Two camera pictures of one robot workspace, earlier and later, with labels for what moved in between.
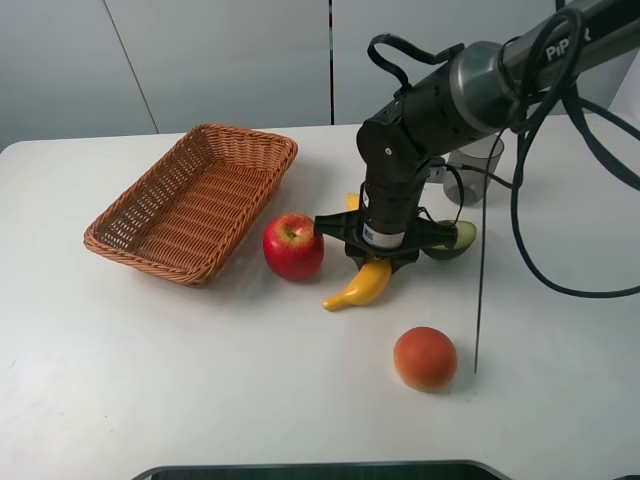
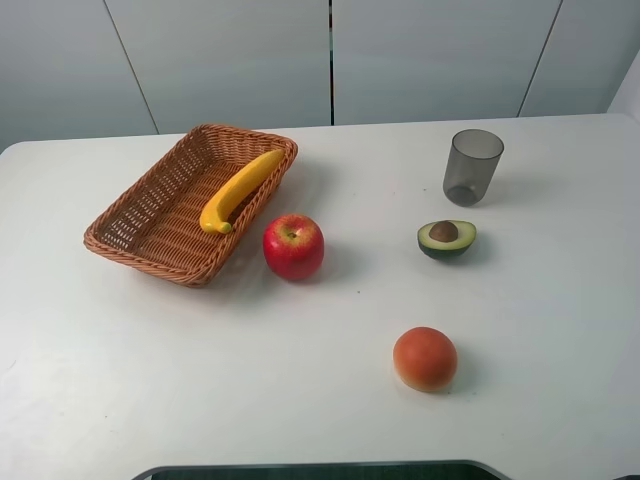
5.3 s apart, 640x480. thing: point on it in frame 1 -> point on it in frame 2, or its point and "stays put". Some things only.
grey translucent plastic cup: (476, 154) stays put
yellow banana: (370, 284) -> (214, 218)
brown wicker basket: (185, 214) stays put
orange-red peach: (425, 357) stays put
